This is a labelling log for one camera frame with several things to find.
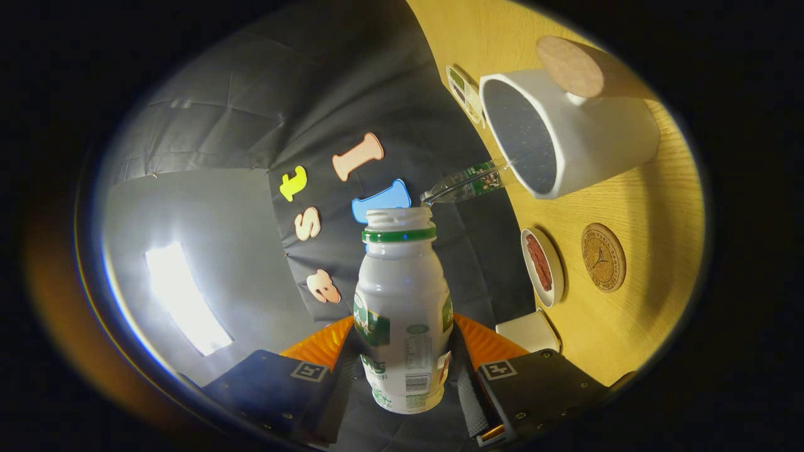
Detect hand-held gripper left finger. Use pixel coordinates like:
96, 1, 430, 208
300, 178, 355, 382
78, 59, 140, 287
179, 315, 362, 448

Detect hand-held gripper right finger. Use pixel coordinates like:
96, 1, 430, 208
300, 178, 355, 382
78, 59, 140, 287
451, 313, 613, 448

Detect round cork coaster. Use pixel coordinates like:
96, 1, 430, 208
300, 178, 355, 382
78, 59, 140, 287
581, 223, 627, 293

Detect white juice bottle green label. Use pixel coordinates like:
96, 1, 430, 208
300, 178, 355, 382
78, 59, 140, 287
354, 207, 454, 415

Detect white cup wooden handle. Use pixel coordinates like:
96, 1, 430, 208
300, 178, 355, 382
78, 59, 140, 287
479, 36, 661, 200

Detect clear plastic water bottle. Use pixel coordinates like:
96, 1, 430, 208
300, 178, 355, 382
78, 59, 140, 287
420, 158, 519, 207

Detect cream toaster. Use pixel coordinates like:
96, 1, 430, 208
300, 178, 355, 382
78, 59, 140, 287
495, 308, 562, 354

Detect red meat patty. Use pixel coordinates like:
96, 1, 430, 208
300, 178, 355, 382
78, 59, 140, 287
525, 234, 546, 271
531, 254, 553, 291

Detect beige round plate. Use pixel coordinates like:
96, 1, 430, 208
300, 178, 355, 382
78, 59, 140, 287
520, 227, 565, 308

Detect ceiling light panel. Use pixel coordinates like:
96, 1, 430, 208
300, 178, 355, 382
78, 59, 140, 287
144, 242, 234, 357

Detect wooden table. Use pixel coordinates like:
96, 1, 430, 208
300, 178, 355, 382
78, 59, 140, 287
405, 0, 705, 387

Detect white divided snack tray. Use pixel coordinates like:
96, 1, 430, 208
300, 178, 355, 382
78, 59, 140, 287
446, 65, 484, 126

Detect black backdrop cloth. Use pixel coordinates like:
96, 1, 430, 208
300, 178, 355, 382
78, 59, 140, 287
100, 0, 538, 452

